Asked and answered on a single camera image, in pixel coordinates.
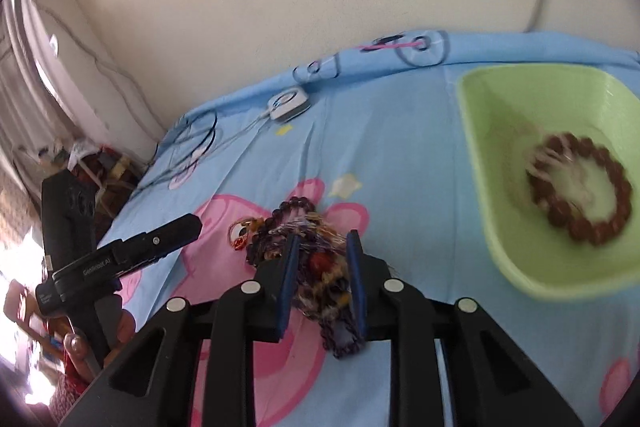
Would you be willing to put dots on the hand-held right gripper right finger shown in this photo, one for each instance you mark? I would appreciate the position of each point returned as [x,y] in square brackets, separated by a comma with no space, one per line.
[356,279]

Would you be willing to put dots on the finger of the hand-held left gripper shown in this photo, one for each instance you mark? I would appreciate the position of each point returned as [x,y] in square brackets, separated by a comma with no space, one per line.
[165,237]

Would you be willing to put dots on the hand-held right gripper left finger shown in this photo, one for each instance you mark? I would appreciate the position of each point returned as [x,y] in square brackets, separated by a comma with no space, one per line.
[289,279]

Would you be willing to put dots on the green plastic basin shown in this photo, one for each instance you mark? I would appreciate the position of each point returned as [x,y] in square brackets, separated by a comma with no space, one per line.
[480,147]

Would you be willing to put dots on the person's left hand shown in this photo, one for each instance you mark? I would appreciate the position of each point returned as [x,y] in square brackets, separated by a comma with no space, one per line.
[123,326]

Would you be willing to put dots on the grey striped curtain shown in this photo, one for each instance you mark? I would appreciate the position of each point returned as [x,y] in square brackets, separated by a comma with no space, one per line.
[25,97]

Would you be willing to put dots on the blue cartoon printed bed sheet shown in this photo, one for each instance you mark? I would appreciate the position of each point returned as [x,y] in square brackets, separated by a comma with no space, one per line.
[400,157]

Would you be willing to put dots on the pink dotted clothing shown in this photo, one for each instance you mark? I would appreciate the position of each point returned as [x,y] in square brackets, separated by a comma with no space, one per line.
[67,387]

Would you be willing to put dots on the white blanket controller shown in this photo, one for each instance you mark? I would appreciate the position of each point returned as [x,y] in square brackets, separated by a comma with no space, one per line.
[288,105]

